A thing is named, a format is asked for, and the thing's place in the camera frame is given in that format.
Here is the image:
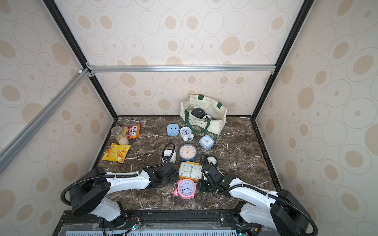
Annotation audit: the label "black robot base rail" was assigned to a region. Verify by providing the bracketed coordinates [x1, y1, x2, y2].
[53, 210, 267, 236]

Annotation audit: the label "yellow rectangular alarm clock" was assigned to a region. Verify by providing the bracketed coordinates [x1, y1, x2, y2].
[179, 161, 202, 183]

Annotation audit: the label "white square clock orange hands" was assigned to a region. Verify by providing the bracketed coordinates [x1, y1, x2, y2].
[161, 150, 177, 163]

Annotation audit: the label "yellow chips snack bag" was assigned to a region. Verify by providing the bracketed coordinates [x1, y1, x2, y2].
[102, 143, 131, 163]

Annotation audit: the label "orange Fox's candy bag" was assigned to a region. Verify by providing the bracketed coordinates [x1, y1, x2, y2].
[124, 124, 141, 139]

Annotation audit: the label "aluminium left side rail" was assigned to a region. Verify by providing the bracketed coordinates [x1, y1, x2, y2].
[1, 68, 90, 172]

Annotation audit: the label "blue square clock white face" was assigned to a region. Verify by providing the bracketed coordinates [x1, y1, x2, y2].
[199, 135, 215, 150]

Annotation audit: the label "black-backed white twin-bell clock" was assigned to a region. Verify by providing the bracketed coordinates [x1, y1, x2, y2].
[191, 108, 207, 119]

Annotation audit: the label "pink twin-bell alarm clock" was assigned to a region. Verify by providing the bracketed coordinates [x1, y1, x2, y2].
[174, 179, 196, 200]

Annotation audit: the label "white twin-bell alarm clock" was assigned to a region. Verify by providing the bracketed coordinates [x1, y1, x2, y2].
[202, 115, 212, 121]

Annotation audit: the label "black right frame post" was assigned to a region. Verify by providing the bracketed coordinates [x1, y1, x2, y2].
[252, 0, 315, 121]

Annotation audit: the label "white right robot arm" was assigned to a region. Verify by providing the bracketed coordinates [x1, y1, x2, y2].
[201, 162, 319, 236]

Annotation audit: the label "blue round clock beige face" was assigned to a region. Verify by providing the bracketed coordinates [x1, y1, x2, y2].
[179, 144, 197, 162]

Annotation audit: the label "aluminium horizontal back rail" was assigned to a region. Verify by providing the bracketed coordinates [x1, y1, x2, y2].
[89, 65, 276, 73]

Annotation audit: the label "canvas tote bag green handles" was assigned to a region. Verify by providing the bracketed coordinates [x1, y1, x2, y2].
[180, 94, 227, 143]

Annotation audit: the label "light blue square clock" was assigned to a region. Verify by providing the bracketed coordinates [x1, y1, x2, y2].
[166, 124, 180, 136]

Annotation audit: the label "black vertical frame post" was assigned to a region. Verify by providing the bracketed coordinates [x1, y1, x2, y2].
[43, 0, 118, 120]

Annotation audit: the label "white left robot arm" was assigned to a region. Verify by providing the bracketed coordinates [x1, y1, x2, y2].
[61, 162, 178, 228]

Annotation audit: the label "small white round clock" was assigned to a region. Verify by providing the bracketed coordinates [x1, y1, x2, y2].
[180, 126, 194, 142]

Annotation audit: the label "small black round clock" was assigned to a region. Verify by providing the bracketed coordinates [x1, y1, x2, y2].
[206, 156, 218, 167]

